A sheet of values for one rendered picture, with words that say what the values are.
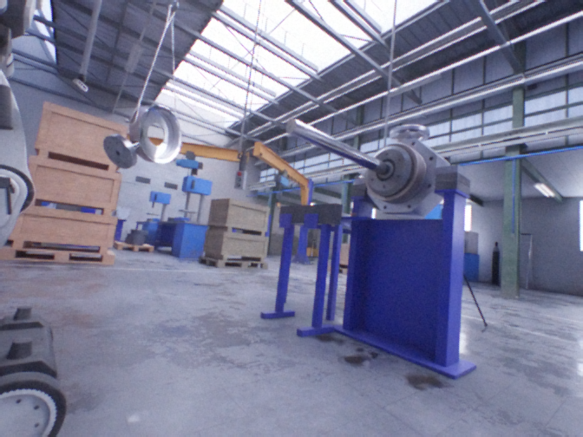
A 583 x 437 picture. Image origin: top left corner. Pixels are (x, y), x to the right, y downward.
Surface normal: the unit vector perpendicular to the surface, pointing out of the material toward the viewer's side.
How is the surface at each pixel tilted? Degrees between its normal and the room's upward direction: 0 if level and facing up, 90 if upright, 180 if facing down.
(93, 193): 90
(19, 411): 90
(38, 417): 90
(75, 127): 90
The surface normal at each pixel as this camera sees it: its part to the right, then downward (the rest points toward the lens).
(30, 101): 0.62, -0.02
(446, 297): -0.76, -0.16
